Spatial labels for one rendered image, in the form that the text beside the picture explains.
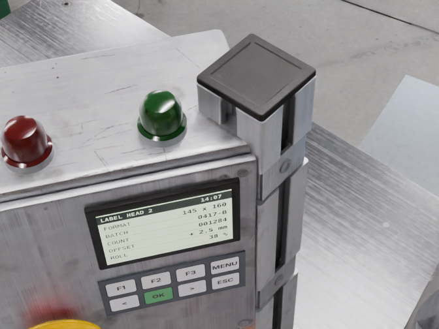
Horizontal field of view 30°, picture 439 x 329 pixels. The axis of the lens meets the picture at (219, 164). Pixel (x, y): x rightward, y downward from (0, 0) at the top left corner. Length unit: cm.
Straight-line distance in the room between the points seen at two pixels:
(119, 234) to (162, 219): 2
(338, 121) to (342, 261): 132
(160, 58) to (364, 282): 72
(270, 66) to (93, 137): 10
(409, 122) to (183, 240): 90
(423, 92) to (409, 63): 127
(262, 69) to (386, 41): 229
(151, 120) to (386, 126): 93
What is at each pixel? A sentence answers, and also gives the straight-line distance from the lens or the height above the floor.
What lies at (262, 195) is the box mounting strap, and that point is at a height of 143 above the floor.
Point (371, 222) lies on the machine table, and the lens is 120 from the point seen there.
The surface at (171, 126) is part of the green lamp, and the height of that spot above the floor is 149.
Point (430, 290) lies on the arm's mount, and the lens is 109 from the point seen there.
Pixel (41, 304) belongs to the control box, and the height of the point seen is 138.
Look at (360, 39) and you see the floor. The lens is 271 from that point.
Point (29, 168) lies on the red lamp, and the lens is 42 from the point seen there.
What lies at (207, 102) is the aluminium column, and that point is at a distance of 43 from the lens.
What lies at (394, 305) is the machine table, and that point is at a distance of 113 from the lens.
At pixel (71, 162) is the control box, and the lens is 42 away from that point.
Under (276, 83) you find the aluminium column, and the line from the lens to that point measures 42.
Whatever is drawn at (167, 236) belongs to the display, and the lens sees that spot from 45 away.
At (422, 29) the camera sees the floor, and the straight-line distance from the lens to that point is 278.
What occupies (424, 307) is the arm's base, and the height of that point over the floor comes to 93.
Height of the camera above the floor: 179
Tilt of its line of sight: 51 degrees down
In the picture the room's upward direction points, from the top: 2 degrees counter-clockwise
